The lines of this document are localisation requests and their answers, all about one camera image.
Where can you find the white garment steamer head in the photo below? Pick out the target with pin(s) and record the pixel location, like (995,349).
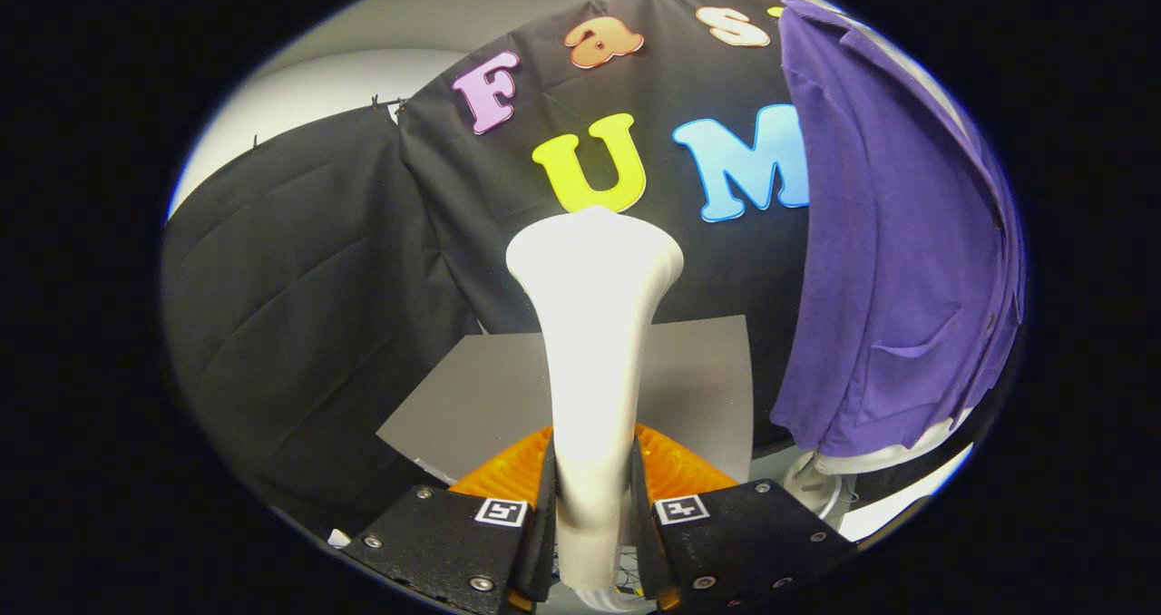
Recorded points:
(590,325)

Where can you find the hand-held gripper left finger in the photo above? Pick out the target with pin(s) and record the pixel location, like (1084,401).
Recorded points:
(435,542)

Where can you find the white flat board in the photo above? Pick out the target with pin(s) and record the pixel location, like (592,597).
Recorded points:
(893,506)

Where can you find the black backdrop cloth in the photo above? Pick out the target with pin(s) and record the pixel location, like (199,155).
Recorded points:
(299,279)

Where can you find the grey cabinet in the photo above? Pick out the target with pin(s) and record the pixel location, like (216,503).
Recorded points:
(472,397)

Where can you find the purple jacket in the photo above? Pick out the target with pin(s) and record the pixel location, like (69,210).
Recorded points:
(889,234)

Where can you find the white torso form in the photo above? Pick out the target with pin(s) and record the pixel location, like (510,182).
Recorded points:
(871,459)

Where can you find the white garment steamer base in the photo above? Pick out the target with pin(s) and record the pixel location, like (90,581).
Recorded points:
(807,483)

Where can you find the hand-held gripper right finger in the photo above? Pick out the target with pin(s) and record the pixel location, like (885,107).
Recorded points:
(744,542)

